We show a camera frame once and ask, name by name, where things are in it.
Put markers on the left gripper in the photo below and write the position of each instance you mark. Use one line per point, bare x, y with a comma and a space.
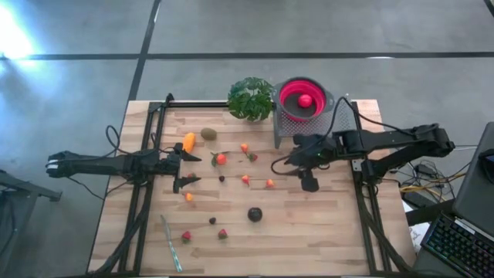
166, 167

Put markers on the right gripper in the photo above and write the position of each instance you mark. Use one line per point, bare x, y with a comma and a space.
312, 150

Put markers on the red strawberry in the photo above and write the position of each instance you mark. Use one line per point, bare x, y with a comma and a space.
191, 175
222, 234
252, 157
186, 236

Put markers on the yellow mango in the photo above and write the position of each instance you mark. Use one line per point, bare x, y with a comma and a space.
188, 142

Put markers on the small yellow fruit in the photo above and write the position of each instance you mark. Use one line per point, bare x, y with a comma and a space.
188, 197

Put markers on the small orange peach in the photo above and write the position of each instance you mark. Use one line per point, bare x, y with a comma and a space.
245, 180
244, 148
269, 184

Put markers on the small dark brown fruit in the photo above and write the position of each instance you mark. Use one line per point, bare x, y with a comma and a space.
212, 220

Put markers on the red apple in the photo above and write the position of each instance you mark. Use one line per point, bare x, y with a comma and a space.
305, 100

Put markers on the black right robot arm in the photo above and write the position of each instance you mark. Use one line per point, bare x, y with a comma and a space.
386, 141

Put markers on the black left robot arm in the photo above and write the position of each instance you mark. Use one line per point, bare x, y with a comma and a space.
100, 165

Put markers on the grey perforated metal shelf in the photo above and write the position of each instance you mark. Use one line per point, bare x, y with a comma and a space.
289, 129

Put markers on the brown kiwi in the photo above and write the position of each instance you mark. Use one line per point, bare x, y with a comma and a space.
208, 134

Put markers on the large black plum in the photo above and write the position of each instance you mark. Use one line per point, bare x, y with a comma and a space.
254, 214

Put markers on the red collapsible colander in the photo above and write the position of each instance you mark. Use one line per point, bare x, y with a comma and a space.
289, 92

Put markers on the pale green plastic knife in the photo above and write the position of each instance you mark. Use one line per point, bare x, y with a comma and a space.
171, 243

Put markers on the green potted plant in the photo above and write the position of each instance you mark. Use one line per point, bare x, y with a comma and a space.
251, 99

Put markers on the black power adapter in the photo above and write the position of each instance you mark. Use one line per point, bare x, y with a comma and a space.
424, 168

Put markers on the white paper sheet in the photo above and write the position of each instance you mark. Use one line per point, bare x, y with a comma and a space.
418, 233

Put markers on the grey side table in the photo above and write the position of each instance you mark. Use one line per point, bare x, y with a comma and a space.
31, 189

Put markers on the backlit black keyboard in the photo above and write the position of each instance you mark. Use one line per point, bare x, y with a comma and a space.
459, 247

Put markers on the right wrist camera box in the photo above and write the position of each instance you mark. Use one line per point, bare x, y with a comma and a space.
310, 183

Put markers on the silver bracket plate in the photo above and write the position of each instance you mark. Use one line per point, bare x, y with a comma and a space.
357, 165

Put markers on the black aluminium table frame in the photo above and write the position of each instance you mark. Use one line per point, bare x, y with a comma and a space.
193, 104

